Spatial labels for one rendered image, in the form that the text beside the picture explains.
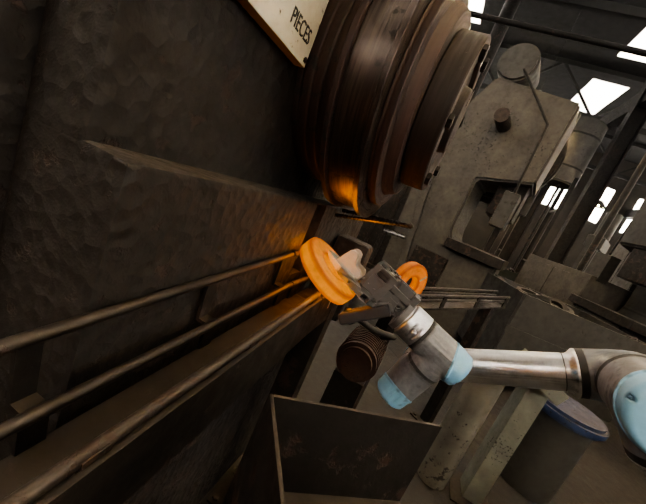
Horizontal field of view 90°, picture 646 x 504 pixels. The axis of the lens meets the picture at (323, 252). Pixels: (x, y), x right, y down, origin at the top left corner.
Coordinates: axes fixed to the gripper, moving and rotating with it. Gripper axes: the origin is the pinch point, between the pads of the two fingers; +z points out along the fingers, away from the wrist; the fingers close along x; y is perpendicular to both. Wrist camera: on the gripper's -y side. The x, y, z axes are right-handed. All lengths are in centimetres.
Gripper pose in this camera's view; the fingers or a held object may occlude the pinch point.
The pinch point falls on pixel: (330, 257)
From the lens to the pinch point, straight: 72.1
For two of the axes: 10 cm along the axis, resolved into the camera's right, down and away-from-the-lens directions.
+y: 6.4, -7.2, -2.8
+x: -3.3, 0.8, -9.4
